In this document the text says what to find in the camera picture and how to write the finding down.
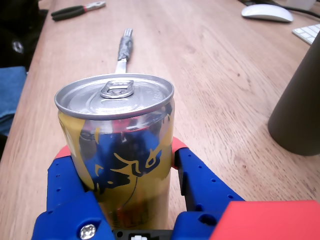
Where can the blue gripper finger with pink tip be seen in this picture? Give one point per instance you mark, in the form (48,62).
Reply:
(65,200)
(202,185)

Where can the yellow Red Bull can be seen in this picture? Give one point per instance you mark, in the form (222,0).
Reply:
(120,155)

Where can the blue denim cloth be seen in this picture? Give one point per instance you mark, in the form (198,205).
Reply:
(10,97)

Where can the dark grey cylinder bottle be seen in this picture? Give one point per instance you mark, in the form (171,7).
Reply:
(300,112)

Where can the small fork taped to knife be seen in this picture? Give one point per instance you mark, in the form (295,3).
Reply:
(128,32)

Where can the black bag with flag patch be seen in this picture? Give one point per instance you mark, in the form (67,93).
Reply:
(17,32)

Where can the white computer mouse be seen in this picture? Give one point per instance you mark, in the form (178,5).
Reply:
(266,13)

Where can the white keyboard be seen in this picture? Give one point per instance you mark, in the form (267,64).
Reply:
(306,33)

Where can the grey duct tape wrap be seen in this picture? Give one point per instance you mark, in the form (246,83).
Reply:
(125,48)

